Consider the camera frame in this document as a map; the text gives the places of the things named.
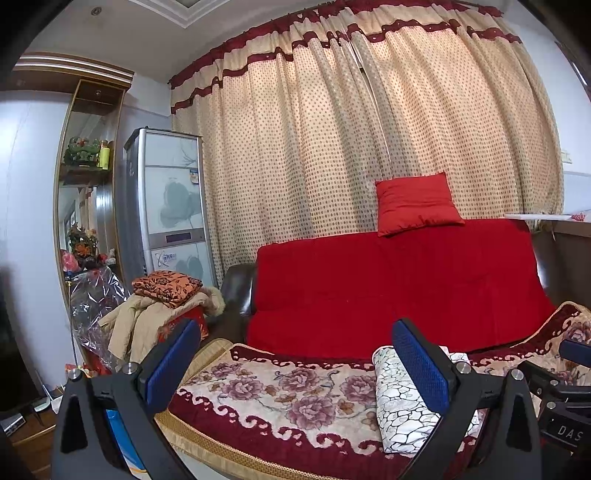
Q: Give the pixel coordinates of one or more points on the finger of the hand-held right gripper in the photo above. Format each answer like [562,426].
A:
[577,349]
[549,376]

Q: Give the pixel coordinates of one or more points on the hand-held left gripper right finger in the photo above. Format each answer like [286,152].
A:
[422,367]

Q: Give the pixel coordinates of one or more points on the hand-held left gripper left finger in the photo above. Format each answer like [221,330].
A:
[170,367]

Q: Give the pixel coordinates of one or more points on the white black crackle-patterned coat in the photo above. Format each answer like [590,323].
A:
[397,415]

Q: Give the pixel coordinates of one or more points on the red gift box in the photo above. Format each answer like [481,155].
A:
[196,321]

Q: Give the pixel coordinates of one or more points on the beige padded jacket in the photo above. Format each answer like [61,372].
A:
[134,323]

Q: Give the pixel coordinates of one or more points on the orange black folded blanket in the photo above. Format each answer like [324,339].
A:
[166,288]

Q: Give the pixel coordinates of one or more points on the dark leather sofa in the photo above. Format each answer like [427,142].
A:
[238,300]

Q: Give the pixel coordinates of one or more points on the clear plastic wrap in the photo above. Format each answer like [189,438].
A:
[97,304]

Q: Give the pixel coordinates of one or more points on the red sofa cover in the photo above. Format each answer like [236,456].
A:
[369,286]

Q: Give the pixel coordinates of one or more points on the floral red beige blanket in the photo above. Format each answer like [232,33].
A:
[277,401]

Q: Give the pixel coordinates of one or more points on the white flat board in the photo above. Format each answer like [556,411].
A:
[531,215]

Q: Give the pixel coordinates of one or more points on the flower ornament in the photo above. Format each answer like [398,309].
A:
[83,247]

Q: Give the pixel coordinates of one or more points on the wooden television stand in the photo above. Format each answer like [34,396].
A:
[32,438]

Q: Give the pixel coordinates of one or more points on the red pillow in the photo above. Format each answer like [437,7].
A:
[415,205]

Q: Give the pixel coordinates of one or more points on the standing air conditioner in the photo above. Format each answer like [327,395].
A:
[171,194]

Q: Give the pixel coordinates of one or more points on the yellow bottle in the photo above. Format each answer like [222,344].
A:
[104,157]

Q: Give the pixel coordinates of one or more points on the green ornament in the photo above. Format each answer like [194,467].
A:
[82,151]

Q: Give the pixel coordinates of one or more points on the beige dotted curtain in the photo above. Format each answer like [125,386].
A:
[300,138]

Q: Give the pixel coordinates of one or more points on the wooden display cabinet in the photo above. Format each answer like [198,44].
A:
[97,97]

